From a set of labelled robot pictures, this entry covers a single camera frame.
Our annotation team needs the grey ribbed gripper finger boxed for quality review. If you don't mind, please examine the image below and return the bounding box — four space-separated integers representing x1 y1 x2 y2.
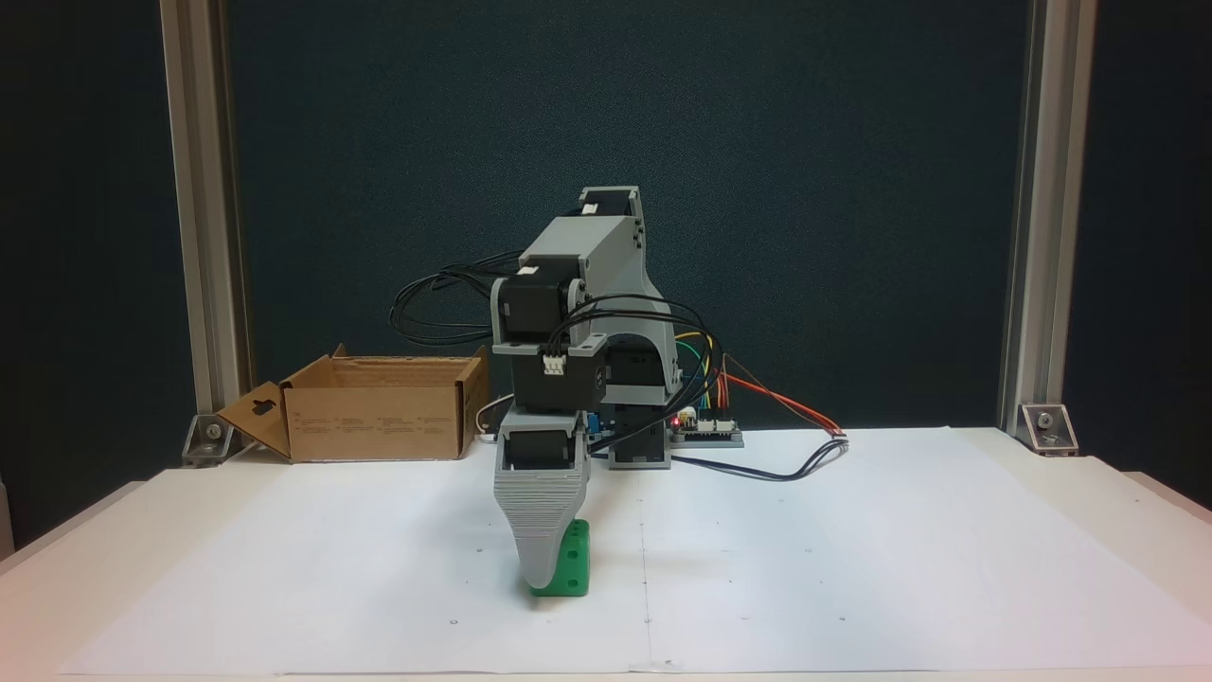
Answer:
494 469 590 591

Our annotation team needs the green die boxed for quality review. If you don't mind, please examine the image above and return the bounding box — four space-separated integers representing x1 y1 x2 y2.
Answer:
528 519 591 599

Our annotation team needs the open cardboard box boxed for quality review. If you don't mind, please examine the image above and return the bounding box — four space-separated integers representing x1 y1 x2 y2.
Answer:
216 344 491 465

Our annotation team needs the white power cable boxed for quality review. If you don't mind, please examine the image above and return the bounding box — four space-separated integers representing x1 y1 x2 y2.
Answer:
476 393 517 442

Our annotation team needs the circuit board with jumper wires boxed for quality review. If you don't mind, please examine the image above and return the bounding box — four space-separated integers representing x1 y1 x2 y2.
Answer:
670 405 744 448

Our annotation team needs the green jumper wire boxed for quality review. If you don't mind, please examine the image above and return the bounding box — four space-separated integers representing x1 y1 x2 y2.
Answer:
674 341 711 410

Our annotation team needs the yellow jumper wire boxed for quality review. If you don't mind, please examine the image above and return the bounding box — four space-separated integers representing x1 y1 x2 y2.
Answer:
674 332 714 410

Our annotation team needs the long black servo cable loop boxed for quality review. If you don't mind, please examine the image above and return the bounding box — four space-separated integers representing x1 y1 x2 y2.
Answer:
388 249 526 348

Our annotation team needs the black cable with white connector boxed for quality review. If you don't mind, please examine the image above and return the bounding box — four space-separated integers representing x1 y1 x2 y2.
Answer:
668 434 850 483

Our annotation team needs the metal corner bracket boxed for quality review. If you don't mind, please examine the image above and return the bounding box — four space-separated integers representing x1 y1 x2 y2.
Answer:
182 413 235 467
1018 404 1080 458

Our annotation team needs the aluminium frame post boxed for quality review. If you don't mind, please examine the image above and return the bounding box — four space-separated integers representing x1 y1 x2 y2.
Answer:
159 0 255 422
996 0 1099 432

